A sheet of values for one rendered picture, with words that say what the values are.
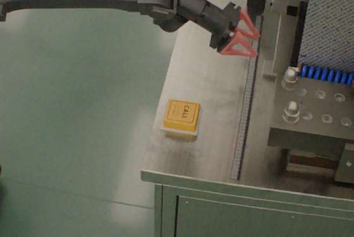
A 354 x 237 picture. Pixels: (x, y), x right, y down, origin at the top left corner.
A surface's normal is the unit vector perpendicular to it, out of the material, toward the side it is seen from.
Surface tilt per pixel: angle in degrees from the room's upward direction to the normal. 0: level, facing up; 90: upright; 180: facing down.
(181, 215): 90
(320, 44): 90
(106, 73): 0
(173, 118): 0
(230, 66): 0
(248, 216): 90
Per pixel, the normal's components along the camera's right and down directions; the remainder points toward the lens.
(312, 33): -0.18, 0.72
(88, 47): 0.04, -0.68
